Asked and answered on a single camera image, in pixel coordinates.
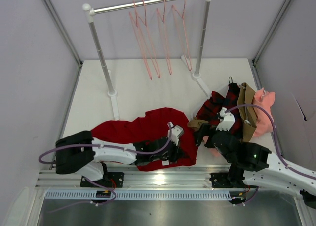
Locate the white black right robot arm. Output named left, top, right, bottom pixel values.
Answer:
left=194, top=124, right=316, bottom=209

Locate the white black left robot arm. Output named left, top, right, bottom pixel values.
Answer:
left=55, top=126, right=185, bottom=181

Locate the tan brown skirt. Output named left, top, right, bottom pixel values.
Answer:
left=187, top=82, right=259, bottom=144

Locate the red black plaid skirt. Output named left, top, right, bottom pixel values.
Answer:
left=196, top=83, right=243, bottom=140

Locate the silver white clothes rack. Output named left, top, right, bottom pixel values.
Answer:
left=82, top=0, right=211, bottom=121

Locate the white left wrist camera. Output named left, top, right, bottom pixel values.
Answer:
left=168, top=122, right=184, bottom=146

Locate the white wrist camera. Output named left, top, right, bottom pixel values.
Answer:
left=216, top=107, right=235, bottom=131
left=168, top=122, right=184, bottom=146

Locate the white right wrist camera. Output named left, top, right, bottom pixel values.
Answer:
left=216, top=107, right=235, bottom=131

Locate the aluminium mounting rail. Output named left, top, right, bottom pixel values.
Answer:
left=34, top=164, right=304, bottom=191

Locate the white slotted cable duct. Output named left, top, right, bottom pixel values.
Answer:
left=45, top=189, right=232, bottom=201

